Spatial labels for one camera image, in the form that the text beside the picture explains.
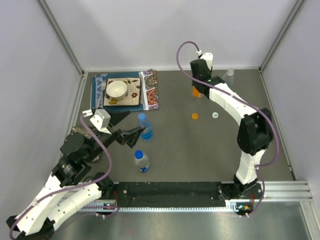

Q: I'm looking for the blue liquid bottle blue cap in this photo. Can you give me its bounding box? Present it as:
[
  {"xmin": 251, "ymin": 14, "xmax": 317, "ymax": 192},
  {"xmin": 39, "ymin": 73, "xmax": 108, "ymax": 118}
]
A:
[{"xmin": 138, "ymin": 113, "xmax": 153, "ymax": 142}]

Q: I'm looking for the white green bottle cap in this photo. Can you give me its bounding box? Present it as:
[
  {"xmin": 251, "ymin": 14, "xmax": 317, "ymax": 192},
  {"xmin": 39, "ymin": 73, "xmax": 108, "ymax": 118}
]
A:
[{"xmin": 212, "ymin": 112, "xmax": 219, "ymax": 119}]

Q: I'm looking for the square floral plate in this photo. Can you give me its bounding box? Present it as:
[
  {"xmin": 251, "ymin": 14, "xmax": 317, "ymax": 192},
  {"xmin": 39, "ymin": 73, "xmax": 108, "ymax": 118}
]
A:
[{"xmin": 103, "ymin": 77, "xmax": 142, "ymax": 107}]

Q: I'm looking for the blue patterned placemat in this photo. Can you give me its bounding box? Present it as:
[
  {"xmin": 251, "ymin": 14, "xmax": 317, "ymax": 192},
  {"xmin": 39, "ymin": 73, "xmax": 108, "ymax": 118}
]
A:
[{"xmin": 90, "ymin": 69, "xmax": 160, "ymax": 113}]

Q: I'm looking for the white ceramic bowl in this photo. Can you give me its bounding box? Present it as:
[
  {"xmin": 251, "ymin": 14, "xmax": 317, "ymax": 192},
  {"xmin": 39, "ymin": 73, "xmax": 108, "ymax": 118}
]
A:
[{"xmin": 105, "ymin": 80, "xmax": 128, "ymax": 100}]

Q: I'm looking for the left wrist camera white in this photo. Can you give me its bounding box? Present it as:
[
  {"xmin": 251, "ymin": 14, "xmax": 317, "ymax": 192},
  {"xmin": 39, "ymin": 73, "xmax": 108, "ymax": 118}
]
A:
[{"xmin": 82, "ymin": 108, "xmax": 111, "ymax": 135}]

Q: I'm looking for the clear water bottle blue cap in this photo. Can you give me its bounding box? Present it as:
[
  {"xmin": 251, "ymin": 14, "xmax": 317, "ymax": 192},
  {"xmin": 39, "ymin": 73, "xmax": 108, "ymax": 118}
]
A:
[{"xmin": 134, "ymin": 150, "xmax": 150, "ymax": 173}]

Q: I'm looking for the dark floral coaster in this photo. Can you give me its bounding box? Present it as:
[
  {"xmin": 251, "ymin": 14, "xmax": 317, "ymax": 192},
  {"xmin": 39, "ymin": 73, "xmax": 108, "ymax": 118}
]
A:
[{"xmin": 60, "ymin": 126, "xmax": 102, "ymax": 163}]

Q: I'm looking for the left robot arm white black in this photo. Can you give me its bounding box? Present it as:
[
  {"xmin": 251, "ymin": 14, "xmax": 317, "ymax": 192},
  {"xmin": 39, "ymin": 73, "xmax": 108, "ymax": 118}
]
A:
[{"xmin": 6, "ymin": 108, "xmax": 145, "ymax": 240}]

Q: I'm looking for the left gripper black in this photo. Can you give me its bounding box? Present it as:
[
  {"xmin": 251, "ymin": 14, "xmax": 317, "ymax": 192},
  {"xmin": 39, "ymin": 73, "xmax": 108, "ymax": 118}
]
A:
[{"xmin": 85, "ymin": 109, "xmax": 147, "ymax": 162}]

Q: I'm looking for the silver fork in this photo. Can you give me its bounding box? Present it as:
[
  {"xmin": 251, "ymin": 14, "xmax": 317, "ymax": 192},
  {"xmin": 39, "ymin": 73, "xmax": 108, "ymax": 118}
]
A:
[{"xmin": 96, "ymin": 80, "xmax": 107, "ymax": 108}]

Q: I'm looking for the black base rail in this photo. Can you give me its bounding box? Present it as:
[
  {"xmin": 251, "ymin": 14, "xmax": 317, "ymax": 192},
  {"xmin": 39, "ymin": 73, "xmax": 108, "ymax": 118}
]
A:
[{"xmin": 116, "ymin": 181, "xmax": 226, "ymax": 208}]

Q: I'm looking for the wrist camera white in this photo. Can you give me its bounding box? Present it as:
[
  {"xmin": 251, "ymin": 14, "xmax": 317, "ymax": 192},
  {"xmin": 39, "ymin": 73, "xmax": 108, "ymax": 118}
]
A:
[
  {"xmin": 196, "ymin": 50, "xmax": 214, "ymax": 71},
  {"xmin": 82, "ymin": 108, "xmax": 111, "ymax": 135}
]

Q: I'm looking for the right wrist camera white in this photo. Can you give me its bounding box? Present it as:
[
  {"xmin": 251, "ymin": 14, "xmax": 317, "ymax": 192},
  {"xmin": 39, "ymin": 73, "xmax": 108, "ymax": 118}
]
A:
[{"xmin": 196, "ymin": 50, "xmax": 214, "ymax": 71}]

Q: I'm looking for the orange bottle cap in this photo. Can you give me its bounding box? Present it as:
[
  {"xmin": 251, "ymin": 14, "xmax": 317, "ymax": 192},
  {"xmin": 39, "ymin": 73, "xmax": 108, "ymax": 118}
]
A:
[{"xmin": 191, "ymin": 112, "xmax": 199, "ymax": 120}]

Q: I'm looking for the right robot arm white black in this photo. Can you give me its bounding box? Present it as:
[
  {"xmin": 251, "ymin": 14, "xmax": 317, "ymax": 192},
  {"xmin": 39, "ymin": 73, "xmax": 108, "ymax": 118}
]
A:
[{"xmin": 190, "ymin": 58, "xmax": 274, "ymax": 200}]

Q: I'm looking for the silver knife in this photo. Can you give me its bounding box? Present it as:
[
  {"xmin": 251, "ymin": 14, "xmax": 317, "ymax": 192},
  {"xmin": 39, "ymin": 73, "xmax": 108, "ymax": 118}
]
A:
[{"xmin": 140, "ymin": 84, "xmax": 145, "ymax": 105}]

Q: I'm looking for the clear bottle green label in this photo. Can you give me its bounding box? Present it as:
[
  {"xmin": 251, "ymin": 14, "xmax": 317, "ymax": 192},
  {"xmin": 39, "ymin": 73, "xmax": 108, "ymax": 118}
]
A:
[{"xmin": 222, "ymin": 68, "xmax": 235, "ymax": 89}]

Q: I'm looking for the orange juice bottle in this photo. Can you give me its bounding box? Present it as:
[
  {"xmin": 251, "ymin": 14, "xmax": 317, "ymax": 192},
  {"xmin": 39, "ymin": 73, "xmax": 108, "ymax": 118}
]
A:
[{"xmin": 192, "ymin": 86, "xmax": 203, "ymax": 98}]

